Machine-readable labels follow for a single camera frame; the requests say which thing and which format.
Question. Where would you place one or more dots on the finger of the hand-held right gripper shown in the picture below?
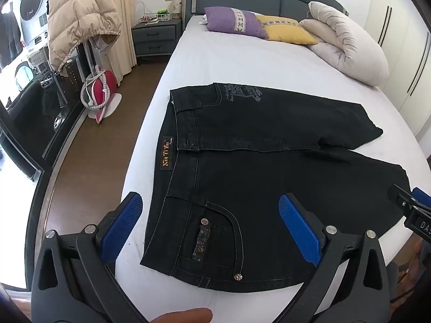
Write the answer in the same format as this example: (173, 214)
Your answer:
(422, 195)
(399, 193)

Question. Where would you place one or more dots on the bed with white sheet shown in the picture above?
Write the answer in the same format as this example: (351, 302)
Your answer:
(202, 60)

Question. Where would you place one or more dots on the purple pillow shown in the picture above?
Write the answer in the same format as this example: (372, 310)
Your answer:
(232, 22)

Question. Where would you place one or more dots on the white wardrobe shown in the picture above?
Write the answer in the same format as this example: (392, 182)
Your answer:
(414, 74)

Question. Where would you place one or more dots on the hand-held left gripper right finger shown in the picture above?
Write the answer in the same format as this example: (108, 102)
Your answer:
(299, 232)

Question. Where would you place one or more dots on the person's left hand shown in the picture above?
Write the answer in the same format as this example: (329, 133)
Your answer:
(183, 316)

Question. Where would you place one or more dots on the grey nightstand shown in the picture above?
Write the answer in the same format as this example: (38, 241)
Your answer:
(155, 40)

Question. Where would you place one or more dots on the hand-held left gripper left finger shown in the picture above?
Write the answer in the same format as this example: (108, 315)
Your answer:
(122, 228)

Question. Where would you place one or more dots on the black denim pants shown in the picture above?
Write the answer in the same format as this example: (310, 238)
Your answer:
(252, 161)

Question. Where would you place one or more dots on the red appliance on white base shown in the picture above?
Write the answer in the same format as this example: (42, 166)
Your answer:
(102, 89)

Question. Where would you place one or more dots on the black perforated rack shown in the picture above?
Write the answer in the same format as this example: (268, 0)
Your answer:
(71, 75)

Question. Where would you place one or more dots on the white washing machine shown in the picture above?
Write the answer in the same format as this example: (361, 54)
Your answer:
(32, 10)

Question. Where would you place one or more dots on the folded beige duvet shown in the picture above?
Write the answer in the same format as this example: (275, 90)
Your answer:
(350, 47)

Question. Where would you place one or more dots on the yellow pillow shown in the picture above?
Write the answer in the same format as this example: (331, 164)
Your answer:
(286, 30)

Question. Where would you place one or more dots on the beige puffer jacket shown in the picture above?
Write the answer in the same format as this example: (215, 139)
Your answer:
(77, 13)

